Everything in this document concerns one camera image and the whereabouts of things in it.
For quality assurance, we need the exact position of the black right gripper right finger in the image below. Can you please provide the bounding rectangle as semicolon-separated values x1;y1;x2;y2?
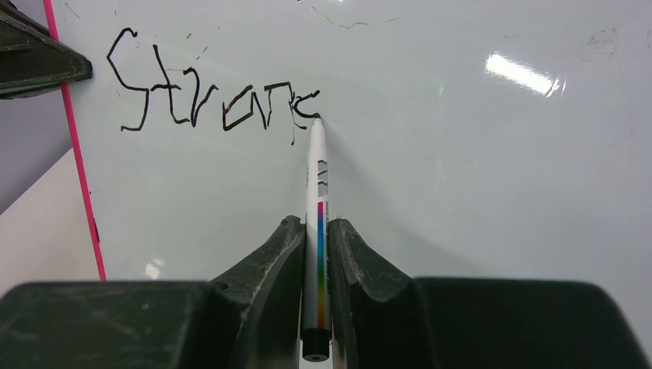
328;219;647;368

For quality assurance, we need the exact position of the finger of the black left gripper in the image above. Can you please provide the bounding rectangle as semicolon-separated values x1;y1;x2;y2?
1;7;93;100

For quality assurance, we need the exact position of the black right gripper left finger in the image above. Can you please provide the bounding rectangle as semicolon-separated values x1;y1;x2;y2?
1;215;305;368

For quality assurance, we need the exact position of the white whiteboard marker black cap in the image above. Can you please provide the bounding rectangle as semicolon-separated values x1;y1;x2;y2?
301;117;332;363

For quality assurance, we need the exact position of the pink framed whiteboard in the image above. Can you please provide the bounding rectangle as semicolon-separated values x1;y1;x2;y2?
45;1;651;349

